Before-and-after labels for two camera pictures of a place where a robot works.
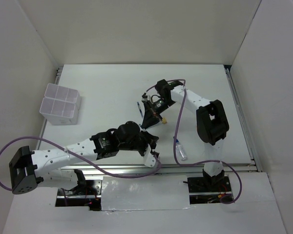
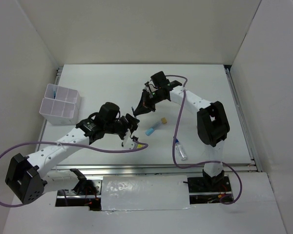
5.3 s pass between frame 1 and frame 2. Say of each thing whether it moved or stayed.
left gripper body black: moved
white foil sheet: stayed
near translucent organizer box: stayed
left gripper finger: moved
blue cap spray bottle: stayed
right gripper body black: moved
